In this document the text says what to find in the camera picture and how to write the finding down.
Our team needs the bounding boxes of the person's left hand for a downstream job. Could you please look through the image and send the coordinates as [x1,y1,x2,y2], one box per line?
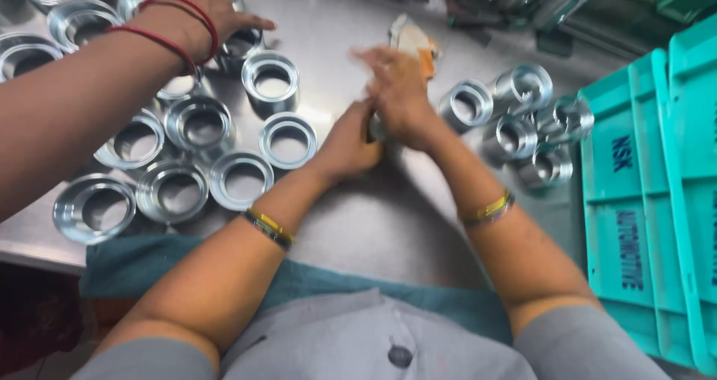
[311,97,385,184]

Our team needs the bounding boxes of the small shiny metal ring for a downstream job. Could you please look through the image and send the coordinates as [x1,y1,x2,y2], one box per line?
[367,113,388,144]

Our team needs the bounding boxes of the group of metal bearing rings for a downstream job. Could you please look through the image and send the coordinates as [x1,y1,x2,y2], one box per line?
[0,0,319,246]

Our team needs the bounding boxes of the shiny metal bearing sleeve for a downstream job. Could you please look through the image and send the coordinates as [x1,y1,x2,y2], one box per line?
[492,62,554,115]
[438,79,495,134]
[516,144,574,190]
[537,94,595,146]
[483,114,540,165]

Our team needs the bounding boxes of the yellow and green wrist bangles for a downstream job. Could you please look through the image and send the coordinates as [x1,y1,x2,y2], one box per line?
[458,189,516,227]
[242,207,296,252]

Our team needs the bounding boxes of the teal plastic crate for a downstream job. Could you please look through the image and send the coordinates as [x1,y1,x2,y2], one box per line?
[578,49,701,370]
[665,13,717,376]

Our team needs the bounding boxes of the teal cloth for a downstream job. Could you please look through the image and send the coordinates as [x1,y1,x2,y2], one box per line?
[78,234,514,346]

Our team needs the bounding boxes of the person's right hand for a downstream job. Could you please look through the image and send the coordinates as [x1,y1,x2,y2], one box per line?
[350,45,450,152]

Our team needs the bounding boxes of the grey shirt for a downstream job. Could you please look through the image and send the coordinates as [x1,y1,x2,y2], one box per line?
[70,287,672,380]

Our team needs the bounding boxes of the orange and white cloth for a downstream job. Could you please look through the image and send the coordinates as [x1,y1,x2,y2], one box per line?
[389,13,443,80]

